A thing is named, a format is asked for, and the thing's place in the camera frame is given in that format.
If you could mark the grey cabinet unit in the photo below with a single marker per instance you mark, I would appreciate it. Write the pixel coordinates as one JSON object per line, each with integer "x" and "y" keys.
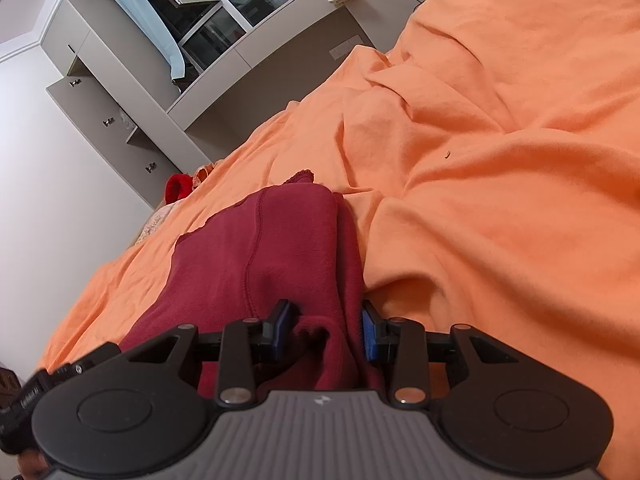
{"x": 240, "y": 55}

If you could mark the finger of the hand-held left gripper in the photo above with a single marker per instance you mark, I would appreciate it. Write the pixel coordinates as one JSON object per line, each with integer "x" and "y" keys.
{"x": 95, "y": 357}

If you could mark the dark red sweater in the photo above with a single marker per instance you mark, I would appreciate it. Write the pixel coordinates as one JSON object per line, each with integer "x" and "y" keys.
{"x": 280, "y": 240}

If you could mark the bright red cloth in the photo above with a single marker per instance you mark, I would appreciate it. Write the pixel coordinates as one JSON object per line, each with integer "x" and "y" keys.
{"x": 179, "y": 189}

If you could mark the wall socket plate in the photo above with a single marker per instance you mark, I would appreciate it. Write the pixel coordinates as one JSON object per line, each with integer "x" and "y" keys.
{"x": 346, "y": 46}

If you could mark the window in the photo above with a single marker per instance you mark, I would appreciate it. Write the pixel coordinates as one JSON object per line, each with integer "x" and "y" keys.
{"x": 225, "y": 5}

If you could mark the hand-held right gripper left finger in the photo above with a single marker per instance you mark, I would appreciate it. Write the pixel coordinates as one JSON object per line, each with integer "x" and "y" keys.
{"x": 282, "y": 332}

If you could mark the cream lace cloth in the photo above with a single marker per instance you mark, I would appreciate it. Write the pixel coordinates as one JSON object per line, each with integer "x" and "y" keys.
{"x": 156, "y": 222}

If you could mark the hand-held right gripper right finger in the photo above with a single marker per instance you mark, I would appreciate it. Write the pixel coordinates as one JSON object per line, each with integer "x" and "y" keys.
{"x": 370, "y": 335}

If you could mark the grey cabinet door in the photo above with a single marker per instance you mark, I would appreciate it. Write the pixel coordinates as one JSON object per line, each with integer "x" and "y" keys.
{"x": 115, "y": 140}

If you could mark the light blue curtain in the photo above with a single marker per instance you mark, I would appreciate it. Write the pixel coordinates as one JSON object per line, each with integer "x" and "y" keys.
{"x": 150, "y": 25}

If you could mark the metal cabinet knob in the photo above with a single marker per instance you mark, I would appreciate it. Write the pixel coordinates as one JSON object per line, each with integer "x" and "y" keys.
{"x": 108, "y": 123}
{"x": 150, "y": 167}
{"x": 76, "y": 82}

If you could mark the orange blanket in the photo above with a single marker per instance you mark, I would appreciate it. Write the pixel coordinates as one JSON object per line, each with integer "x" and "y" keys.
{"x": 500, "y": 160}

